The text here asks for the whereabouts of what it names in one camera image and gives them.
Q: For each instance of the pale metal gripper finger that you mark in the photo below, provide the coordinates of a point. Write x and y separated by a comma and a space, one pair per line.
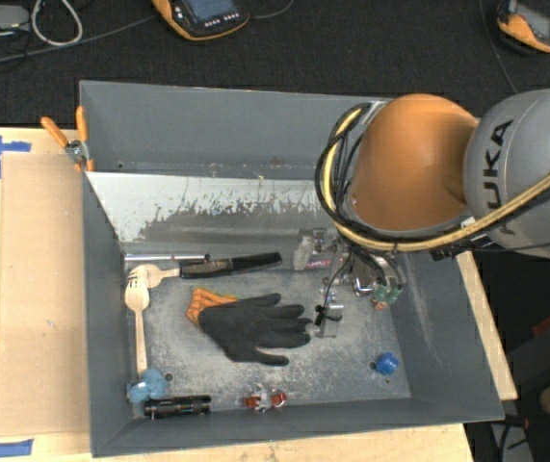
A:
333, 295
332, 323

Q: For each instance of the small clear plastic bottle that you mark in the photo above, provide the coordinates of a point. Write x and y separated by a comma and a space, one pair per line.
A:
306, 253

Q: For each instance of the small blue ball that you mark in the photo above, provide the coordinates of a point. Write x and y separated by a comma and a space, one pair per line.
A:
386, 364

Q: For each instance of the black glove with orange cuff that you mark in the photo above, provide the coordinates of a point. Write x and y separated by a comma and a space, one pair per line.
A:
250, 327

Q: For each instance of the red and white toy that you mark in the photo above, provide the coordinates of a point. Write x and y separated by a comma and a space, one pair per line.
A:
265, 399

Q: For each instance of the black flashlight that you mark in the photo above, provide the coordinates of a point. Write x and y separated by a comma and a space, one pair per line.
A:
178, 406

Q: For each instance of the grey metal bin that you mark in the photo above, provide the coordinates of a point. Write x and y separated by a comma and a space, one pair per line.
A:
255, 133

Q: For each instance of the silver metal rod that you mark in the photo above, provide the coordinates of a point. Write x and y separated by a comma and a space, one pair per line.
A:
159, 257

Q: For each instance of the light blue toy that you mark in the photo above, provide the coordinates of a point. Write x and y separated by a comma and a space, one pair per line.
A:
148, 385

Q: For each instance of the pale wooden fork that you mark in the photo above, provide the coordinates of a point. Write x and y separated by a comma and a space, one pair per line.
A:
138, 311

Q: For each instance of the brown cardboard board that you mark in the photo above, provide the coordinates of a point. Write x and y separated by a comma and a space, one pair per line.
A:
38, 282

